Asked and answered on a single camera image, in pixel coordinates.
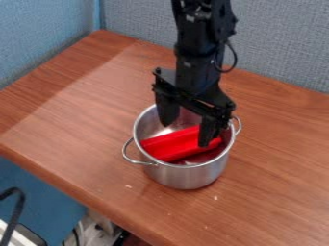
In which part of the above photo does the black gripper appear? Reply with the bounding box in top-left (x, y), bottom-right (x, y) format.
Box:
top-left (152, 44), bottom-right (236, 147)

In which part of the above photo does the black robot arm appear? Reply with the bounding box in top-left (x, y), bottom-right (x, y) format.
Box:
top-left (152, 0), bottom-right (238, 147)

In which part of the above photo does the stainless steel pot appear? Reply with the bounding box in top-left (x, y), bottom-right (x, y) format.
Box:
top-left (121, 105), bottom-right (242, 189)

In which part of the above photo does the red block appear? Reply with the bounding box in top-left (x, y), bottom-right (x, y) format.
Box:
top-left (140, 125), bottom-right (222, 162)

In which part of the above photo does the white power strip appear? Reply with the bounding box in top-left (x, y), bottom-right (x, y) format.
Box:
top-left (60, 209), bottom-right (123, 246)

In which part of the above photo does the grey white device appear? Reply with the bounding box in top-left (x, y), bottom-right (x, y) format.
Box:
top-left (0, 220), bottom-right (48, 246)

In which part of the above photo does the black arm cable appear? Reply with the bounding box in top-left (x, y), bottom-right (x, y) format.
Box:
top-left (212, 41), bottom-right (239, 74)

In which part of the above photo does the black cable loop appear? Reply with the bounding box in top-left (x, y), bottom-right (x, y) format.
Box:
top-left (0, 187), bottom-right (26, 246)

